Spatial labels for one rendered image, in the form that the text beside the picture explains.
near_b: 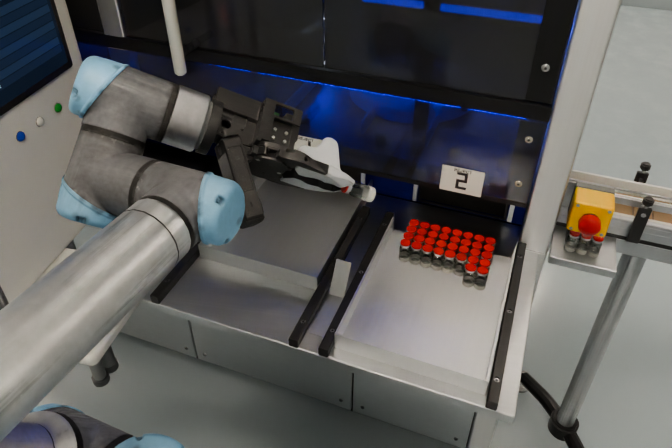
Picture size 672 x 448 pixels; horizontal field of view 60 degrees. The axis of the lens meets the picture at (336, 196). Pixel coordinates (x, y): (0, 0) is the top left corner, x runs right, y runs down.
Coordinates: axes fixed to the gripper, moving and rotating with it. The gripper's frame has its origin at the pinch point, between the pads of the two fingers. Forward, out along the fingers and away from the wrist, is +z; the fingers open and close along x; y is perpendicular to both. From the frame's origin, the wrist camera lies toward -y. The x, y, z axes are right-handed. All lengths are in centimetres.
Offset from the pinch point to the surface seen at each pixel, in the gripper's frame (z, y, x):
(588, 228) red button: 54, 11, 6
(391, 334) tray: 24.0, -14.3, 22.2
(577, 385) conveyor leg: 102, -11, 52
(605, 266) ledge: 66, 7, 12
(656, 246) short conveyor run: 77, 14, 10
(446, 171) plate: 31.3, 19.7, 21.3
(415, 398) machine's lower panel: 67, -21, 77
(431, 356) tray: 29.2, -17.2, 16.8
